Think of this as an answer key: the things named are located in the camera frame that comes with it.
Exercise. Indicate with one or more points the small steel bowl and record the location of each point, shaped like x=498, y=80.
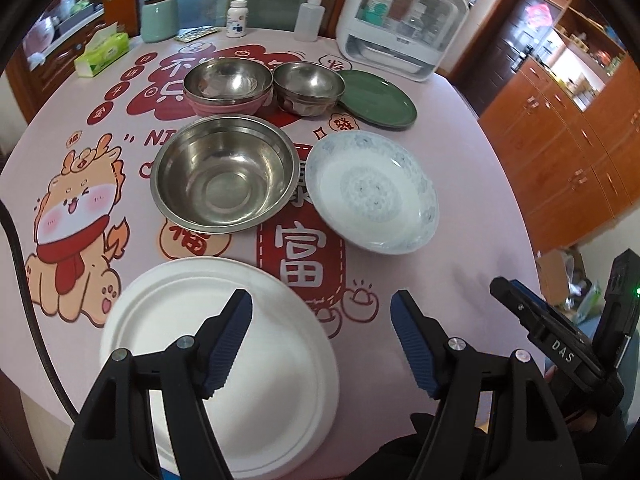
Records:
x=307, y=85

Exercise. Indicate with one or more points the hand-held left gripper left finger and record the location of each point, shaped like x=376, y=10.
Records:
x=230, y=340

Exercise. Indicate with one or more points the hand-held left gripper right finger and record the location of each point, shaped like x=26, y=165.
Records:
x=415, y=345

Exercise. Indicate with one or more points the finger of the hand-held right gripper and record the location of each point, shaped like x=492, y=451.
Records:
x=531, y=296
x=515, y=297

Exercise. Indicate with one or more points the pink rice cooker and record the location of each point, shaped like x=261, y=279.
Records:
x=39, y=35

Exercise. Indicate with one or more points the large steel bowl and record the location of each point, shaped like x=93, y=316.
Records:
x=225, y=180

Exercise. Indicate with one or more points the white paper plate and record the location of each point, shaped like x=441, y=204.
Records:
x=275, y=360

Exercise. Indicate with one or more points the clear squeeze bottle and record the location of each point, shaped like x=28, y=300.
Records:
x=307, y=22

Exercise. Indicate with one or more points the green tissue pack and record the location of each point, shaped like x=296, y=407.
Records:
x=105, y=52

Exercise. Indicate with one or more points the green canister with dark lid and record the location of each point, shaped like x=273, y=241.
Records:
x=159, y=20

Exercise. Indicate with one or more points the pink printed tablecloth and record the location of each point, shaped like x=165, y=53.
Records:
x=475, y=240

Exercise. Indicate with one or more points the green plate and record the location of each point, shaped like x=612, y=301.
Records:
x=380, y=102

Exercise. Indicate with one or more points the wooden kitchen counter cabinet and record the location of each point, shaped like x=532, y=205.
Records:
x=55, y=65

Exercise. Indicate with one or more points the cardboard box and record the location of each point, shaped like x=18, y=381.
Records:
x=555, y=275

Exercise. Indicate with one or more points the white pill bottle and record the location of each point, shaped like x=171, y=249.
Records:
x=237, y=20

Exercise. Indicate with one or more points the white patterned porcelain plate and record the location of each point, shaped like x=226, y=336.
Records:
x=370, y=195

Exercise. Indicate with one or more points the tall wooden cabinet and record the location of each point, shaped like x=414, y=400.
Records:
x=560, y=160

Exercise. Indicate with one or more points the silver blister pack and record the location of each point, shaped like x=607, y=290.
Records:
x=196, y=35

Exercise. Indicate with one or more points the dark wooden door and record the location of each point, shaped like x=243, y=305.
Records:
x=520, y=45

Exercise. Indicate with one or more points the pink-shelled steel bowl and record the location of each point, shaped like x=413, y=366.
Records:
x=227, y=80

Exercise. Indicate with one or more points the white countertop sterilizer cabinet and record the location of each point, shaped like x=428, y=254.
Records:
x=360, y=45

